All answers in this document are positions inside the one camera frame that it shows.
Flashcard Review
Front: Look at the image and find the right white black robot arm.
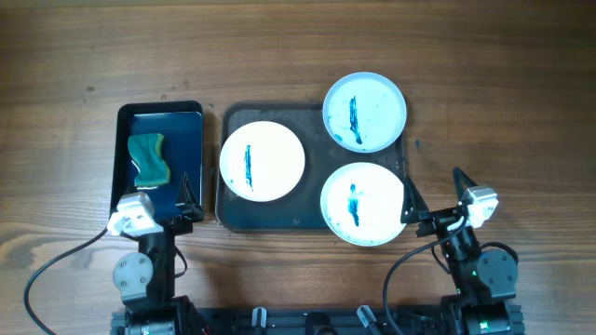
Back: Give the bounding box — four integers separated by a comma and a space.
397, 167, 525, 334

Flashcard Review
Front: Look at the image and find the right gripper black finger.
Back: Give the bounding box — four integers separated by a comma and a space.
453, 167, 477, 203
400, 177, 429, 224

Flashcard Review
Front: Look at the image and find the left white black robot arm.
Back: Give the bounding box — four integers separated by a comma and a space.
107, 174, 210, 335

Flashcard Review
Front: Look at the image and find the small black water tray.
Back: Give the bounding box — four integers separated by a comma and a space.
110, 100, 204, 221

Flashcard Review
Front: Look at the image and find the large dark serving tray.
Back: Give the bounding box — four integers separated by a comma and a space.
215, 101, 406, 233

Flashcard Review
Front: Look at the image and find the white plate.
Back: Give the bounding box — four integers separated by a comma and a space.
322, 72, 407, 154
219, 121, 305, 202
320, 162, 405, 247

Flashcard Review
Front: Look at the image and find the green yellow sponge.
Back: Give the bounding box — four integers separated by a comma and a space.
128, 133, 170, 189

